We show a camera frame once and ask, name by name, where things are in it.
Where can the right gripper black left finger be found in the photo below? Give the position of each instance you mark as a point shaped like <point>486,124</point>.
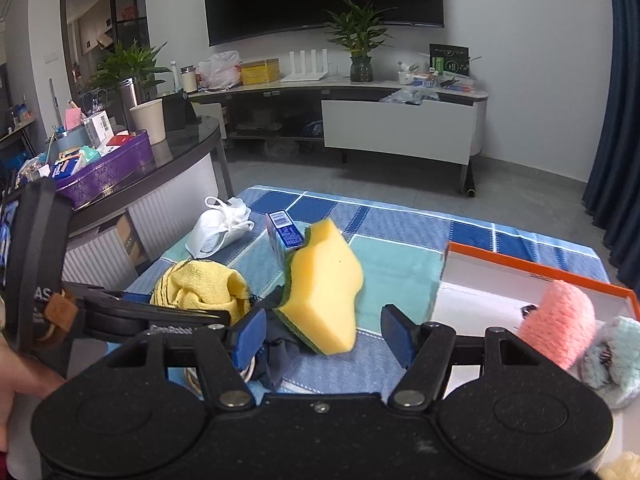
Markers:
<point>221,353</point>

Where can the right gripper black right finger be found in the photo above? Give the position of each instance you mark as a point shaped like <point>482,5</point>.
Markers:
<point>423,351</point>

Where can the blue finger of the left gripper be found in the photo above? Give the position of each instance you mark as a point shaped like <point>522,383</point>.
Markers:
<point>136,297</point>

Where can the yellow striped towel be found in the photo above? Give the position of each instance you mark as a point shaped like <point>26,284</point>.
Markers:
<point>204,286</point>

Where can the dark grey sock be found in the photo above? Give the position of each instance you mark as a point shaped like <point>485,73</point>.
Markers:
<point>281,350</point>

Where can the white face mask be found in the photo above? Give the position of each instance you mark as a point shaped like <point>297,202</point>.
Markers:
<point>221,224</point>

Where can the yellow green sponge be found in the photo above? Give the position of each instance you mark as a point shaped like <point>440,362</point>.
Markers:
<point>321,283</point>

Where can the blue tissue pack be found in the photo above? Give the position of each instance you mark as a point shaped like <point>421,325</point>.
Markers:
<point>285,237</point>

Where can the pink fluffy slipper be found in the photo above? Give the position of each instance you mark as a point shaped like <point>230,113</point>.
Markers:
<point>562,326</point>

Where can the light blue fluffy slipper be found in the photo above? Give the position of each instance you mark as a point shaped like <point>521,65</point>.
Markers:
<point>610,366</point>

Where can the left human hand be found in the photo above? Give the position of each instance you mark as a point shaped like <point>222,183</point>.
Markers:
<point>22,375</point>

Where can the round dark coffee table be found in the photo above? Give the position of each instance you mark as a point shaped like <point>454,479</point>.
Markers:
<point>115,238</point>

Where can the orange white shoebox lid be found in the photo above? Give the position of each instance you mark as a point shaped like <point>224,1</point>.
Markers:
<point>479,289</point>

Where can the blue checkered tablecloth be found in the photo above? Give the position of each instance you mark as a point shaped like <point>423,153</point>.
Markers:
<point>400,250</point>

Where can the purple tray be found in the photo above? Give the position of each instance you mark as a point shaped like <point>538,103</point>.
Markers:
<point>100,178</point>

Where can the white paper cup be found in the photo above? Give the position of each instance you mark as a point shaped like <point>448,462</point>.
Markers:
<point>149,116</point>

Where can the white tv cabinet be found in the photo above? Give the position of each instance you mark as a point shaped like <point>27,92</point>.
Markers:
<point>440,123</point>

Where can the green leafy plant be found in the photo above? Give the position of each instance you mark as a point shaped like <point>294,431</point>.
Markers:
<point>137,62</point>

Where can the dark blue curtain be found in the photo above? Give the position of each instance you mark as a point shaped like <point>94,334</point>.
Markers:
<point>611,196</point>

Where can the white plastic bag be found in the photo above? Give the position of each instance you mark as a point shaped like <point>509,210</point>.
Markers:
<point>222,71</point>

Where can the yellow box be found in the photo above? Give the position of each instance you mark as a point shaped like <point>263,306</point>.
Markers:
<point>260,72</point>

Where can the white wifi router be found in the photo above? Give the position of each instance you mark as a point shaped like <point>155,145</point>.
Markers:
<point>307,66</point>

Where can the black green sign box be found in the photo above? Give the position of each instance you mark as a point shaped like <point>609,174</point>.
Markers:
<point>451,59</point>

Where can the potted plant in vase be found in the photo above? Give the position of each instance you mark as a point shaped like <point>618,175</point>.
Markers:
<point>359,30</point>

